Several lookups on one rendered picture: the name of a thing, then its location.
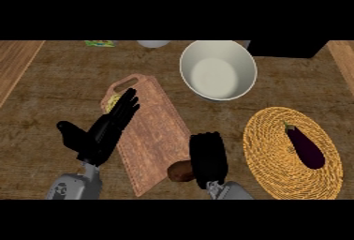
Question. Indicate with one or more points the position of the yellow woven placemat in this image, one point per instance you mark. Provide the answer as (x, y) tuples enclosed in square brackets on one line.
[(292, 153)]

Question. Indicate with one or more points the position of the yellow corn cob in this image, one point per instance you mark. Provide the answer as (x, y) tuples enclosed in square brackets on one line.
[(112, 101)]

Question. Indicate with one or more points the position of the brown wooden cutting board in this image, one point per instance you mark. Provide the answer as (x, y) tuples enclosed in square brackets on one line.
[(149, 131)]

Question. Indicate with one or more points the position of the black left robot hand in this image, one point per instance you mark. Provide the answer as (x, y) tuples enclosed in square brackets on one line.
[(105, 131)]

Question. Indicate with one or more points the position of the green and yellow packet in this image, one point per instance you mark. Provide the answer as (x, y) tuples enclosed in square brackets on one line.
[(99, 43)]

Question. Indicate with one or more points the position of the small white round dish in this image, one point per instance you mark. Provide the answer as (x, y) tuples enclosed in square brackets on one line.
[(153, 43)]

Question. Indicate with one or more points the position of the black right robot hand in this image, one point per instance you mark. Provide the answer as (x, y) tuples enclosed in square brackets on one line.
[(208, 156)]

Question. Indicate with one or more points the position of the brown sweet potato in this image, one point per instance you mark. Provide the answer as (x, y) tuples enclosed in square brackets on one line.
[(180, 171)]

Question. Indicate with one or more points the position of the black appliance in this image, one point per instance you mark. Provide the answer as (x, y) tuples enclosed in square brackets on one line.
[(288, 48)]

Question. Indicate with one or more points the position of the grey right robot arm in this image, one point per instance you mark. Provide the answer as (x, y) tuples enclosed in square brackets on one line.
[(227, 190)]

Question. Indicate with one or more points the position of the white bowl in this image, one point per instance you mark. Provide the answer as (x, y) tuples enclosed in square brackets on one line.
[(217, 70)]

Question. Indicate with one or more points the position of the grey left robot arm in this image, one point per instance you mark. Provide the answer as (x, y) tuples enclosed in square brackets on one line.
[(75, 184)]

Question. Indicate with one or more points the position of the purple eggplant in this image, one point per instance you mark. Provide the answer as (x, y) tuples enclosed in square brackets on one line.
[(304, 146)]

